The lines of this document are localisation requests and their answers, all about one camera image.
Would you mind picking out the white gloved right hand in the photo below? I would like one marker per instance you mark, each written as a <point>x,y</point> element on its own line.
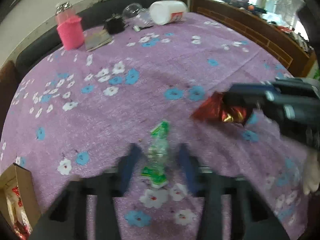
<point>311,173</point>

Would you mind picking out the brown cardboard box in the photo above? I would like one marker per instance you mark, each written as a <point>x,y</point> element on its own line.
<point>15,175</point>

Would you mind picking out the white plastic jar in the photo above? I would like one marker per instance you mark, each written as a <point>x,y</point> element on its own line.
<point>166,12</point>

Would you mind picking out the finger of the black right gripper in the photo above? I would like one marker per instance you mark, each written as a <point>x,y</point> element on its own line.
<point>248,95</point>

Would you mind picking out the green clear candy packet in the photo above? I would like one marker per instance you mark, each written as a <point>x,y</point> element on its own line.
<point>157,156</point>

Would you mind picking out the brown armchair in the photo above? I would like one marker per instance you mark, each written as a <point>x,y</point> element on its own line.
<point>9,81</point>

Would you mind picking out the wooden cabinet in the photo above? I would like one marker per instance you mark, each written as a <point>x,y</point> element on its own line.
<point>274,41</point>

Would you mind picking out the dark red foil snack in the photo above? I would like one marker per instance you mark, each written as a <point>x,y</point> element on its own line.
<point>215,110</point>

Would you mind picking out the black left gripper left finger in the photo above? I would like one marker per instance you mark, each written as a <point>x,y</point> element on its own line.
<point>66,218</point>

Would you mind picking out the purple floral tablecloth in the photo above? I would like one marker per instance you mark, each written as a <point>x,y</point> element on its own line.
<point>75,112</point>

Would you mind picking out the dark booklet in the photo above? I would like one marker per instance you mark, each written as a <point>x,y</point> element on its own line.
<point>96,39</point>

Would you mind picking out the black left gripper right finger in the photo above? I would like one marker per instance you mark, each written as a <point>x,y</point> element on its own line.
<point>233,209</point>

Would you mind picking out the white red snack packet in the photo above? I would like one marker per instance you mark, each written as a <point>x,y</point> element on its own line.
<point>18,217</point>

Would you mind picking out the black small cup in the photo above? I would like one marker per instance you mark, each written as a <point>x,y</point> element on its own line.
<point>114,25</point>

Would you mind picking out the pink sleeved bottle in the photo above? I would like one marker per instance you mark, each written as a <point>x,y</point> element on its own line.
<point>69,26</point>

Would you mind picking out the clear plastic cup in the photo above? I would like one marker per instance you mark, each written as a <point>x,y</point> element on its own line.
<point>137,16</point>

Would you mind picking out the black sofa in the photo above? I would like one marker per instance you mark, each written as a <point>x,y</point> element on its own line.
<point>93,16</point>

